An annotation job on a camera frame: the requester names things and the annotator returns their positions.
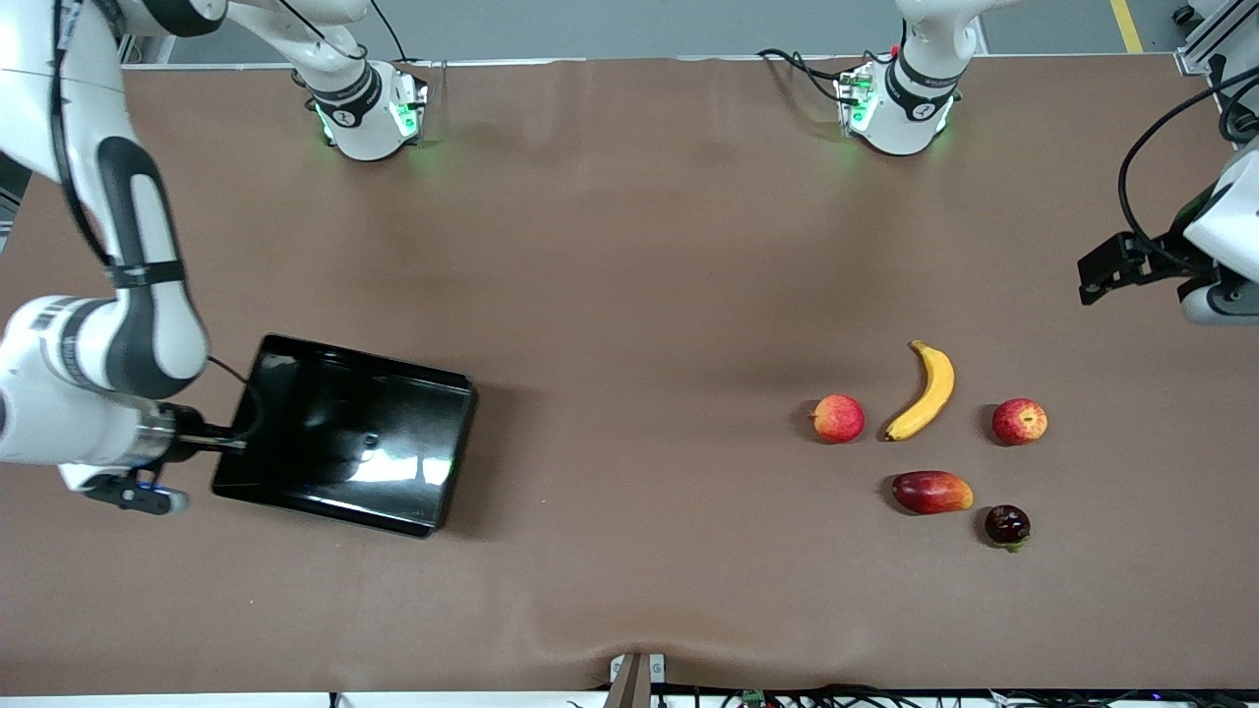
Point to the red apple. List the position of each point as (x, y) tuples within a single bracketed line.
[(1020, 423), (839, 420)]

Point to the brown table mat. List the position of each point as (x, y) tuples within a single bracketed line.
[(629, 246)]

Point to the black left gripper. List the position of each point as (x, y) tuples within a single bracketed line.
[(1157, 255)]

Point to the red yellow mango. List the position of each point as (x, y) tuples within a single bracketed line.
[(929, 494)]

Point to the aluminium frame profile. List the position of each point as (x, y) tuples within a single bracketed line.
[(1205, 44)]

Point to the small green circuit board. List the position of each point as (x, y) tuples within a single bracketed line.
[(754, 698)]

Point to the black plastic box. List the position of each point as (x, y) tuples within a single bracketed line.
[(344, 433)]

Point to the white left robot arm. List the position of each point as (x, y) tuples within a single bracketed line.
[(910, 118)]

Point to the dark purple mangosteen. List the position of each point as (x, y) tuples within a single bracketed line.
[(1007, 524)]

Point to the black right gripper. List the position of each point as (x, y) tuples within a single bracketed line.
[(188, 434)]

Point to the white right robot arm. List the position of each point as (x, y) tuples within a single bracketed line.
[(49, 423)]

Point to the metal table bracket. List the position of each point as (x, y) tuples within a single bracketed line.
[(634, 683)]

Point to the black caster wheel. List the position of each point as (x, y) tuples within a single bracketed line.
[(1183, 15)]

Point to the yellow banana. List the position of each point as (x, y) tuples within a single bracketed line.
[(934, 388)]

